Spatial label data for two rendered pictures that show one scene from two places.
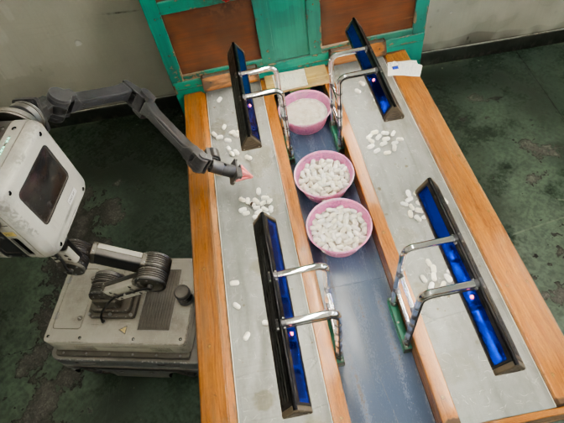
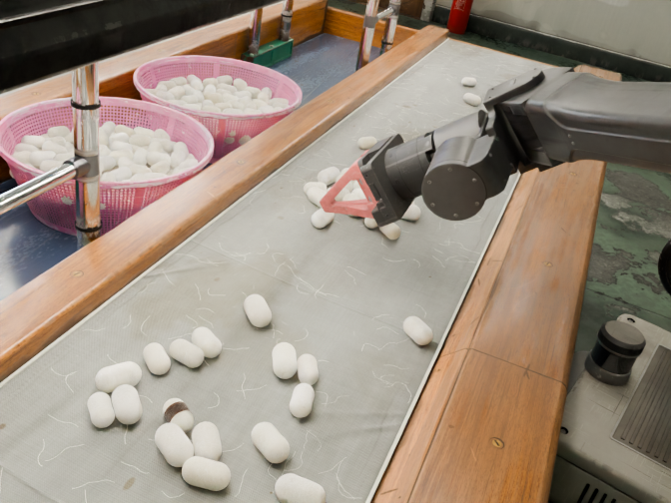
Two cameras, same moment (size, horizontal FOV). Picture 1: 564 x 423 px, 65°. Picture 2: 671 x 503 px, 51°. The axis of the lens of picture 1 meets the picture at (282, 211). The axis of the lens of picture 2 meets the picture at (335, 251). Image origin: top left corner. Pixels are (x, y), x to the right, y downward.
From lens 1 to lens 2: 2.28 m
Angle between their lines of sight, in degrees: 93
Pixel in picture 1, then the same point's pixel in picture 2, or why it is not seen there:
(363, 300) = not seen: hidden behind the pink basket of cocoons
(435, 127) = not seen: outside the picture
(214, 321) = not seen: hidden behind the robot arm
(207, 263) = (560, 175)
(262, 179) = (277, 244)
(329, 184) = (122, 142)
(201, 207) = (539, 262)
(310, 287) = (366, 77)
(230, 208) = (438, 241)
